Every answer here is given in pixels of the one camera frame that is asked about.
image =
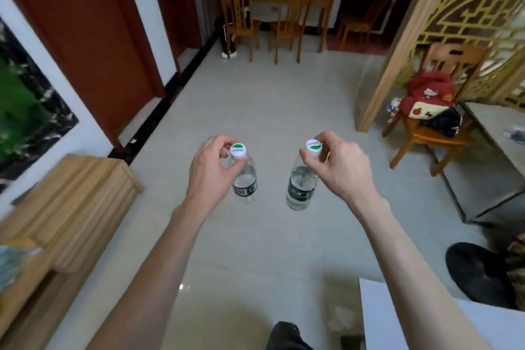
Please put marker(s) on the person's right hand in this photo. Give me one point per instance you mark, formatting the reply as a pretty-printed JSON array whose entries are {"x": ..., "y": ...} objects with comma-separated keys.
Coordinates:
[{"x": 344, "y": 169}]

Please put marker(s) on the person's left hand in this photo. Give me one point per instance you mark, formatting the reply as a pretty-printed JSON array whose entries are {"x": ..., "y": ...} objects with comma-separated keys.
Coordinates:
[{"x": 205, "y": 177}]

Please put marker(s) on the person's right thumb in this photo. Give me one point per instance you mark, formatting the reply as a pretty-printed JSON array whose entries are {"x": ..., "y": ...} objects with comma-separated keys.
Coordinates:
[{"x": 310, "y": 160}]

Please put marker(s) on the person's left thumb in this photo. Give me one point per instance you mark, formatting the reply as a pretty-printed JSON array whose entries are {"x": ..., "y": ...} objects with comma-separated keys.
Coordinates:
[{"x": 236, "y": 164}]

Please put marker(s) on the clear water bottle dark label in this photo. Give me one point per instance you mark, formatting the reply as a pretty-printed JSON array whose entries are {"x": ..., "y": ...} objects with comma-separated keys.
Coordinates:
[
  {"x": 301, "y": 189},
  {"x": 245, "y": 181}
]

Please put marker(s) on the person's right forearm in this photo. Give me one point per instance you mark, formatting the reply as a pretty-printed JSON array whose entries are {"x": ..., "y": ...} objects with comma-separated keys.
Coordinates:
[{"x": 414, "y": 271}]

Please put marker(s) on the person's left forearm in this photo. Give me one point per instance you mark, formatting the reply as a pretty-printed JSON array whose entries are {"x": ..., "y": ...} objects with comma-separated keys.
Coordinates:
[{"x": 151, "y": 271}]

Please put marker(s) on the small white toy figure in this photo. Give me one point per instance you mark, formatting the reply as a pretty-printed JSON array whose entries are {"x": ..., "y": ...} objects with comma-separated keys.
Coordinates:
[{"x": 393, "y": 105}]

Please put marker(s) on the wooden chair with armrests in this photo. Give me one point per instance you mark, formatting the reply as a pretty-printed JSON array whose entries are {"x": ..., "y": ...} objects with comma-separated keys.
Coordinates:
[{"x": 434, "y": 138}]

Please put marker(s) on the red patterned bag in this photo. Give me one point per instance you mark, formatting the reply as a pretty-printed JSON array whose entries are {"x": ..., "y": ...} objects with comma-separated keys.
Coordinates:
[{"x": 428, "y": 95}]

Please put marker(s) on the black cloth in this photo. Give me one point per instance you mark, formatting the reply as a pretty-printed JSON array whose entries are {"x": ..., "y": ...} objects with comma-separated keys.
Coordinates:
[{"x": 443, "y": 122}]

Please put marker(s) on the dark wooden chair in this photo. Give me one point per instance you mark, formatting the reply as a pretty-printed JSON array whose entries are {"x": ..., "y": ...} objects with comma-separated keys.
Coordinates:
[{"x": 359, "y": 23}]

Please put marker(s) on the light wooden cabinet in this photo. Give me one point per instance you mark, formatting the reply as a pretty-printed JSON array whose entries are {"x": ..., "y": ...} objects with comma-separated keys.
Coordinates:
[{"x": 69, "y": 214}]

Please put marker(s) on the person's black shoe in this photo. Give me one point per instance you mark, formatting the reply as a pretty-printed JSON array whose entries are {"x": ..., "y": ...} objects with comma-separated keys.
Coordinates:
[{"x": 289, "y": 337}]

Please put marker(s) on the glass top table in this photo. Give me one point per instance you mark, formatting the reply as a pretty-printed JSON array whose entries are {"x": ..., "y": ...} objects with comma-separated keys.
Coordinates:
[{"x": 492, "y": 144}]

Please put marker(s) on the black round stool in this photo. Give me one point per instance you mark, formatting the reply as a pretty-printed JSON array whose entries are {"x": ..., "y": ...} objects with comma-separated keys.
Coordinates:
[{"x": 480, "y": 274}]

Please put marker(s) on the golden lattice screen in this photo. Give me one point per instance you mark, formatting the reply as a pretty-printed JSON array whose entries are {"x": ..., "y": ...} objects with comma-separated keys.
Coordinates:
[{"x": 463, "y": 5}]

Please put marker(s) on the white sheet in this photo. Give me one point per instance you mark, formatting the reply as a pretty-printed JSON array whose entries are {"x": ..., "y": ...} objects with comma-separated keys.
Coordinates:
[{"x": 484, "y": 325}]

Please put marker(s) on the plastic packet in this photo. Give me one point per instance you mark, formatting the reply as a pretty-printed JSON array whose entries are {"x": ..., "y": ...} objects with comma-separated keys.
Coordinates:
[{"x": 14, "y": 263}]

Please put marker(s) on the green framed wall picture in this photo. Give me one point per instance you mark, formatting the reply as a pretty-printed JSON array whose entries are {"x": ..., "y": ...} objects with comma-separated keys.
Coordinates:
[{"x": 24, "y": 116}]

